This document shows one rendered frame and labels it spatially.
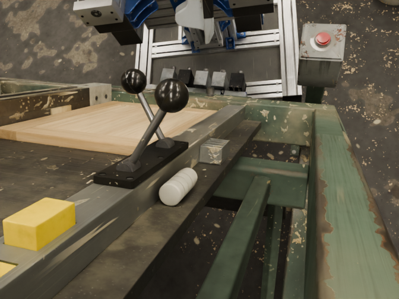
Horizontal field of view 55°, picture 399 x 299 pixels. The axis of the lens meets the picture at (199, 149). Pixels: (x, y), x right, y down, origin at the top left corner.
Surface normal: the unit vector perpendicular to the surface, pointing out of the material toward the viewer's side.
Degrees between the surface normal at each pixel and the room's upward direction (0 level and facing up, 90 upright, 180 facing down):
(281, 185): 31
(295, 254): 0
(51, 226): 90
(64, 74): 0
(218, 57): 0
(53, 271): 90
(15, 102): 90
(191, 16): 57
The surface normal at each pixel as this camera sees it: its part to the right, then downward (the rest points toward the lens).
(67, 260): 0.96, 0.12
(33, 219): 0.05, -0.97
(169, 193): -0.28, 0.23
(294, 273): -0.22, -0.29
